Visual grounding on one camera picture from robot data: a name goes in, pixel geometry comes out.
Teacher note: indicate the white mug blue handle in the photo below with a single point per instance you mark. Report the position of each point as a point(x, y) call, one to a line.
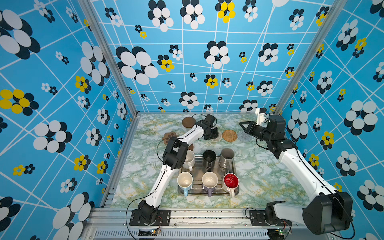
point(185, 182)

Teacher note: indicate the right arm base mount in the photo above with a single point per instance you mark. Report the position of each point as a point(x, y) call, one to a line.
point(258, 219)

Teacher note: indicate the aluminium corner post left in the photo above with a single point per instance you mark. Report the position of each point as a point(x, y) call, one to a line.
point(102, 41)

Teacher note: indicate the black metal mug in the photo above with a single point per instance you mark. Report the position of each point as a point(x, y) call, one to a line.
point(209, 159)

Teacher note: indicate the aluminium corner post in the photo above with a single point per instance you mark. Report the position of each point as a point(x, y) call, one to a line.
point(102, 41)
point(323, 31)

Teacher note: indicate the multicolour woven round coaster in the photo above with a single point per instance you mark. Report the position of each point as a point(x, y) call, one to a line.
point(217, 139)

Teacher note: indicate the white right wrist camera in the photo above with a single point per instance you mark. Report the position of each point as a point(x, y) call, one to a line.
point(262, 117)

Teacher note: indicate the stainless steel mug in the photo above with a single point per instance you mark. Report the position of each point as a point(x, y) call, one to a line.
point(226, 159)

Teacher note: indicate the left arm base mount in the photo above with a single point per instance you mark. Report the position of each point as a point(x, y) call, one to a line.
point(157, 218)

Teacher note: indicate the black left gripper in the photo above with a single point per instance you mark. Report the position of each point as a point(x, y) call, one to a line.
point(215, 134)

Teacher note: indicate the dark brown round wooden coaster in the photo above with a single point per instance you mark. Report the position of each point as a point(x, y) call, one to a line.
point(188, 122)

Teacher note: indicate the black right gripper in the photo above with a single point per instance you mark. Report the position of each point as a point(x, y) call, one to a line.
point(249, 130)

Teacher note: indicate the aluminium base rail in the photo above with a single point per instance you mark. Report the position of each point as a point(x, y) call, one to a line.
point(194, 224)

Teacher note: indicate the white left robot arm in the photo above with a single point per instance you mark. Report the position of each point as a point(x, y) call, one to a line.
point(172, 160)

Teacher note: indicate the white mug purple handle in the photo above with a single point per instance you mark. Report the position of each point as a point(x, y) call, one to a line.
point(210, 181)

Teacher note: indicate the tan rattan round coaster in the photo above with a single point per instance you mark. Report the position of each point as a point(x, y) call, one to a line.
point(229, 135)

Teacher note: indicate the metal serving tray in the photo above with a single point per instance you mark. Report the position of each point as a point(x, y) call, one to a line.
point(199, 171)

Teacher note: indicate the white ceramic mug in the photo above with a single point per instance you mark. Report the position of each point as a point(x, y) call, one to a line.
point(189, 161)

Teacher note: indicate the paw print cork coaster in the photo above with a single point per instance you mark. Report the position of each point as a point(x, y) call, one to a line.
point(167, 137)

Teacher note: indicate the aluminium corner post right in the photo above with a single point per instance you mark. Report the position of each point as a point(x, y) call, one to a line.
point(323, 31)

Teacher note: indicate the red interior white mug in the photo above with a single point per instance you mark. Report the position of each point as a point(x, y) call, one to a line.
point(230, 183)

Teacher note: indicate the blue woven round coaster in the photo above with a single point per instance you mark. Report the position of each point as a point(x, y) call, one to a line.
point(242, 136)

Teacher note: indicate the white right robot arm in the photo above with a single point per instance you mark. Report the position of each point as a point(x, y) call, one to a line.
point(329, 210)

